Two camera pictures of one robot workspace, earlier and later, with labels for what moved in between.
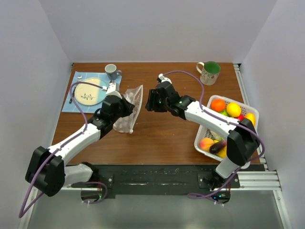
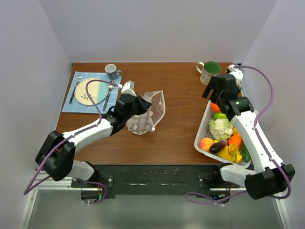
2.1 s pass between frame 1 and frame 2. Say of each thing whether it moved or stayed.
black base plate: stayed
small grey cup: stayed
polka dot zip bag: moved
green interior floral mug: stayed
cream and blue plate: stayed
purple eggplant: stayed
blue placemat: stayed
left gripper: moved
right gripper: moved
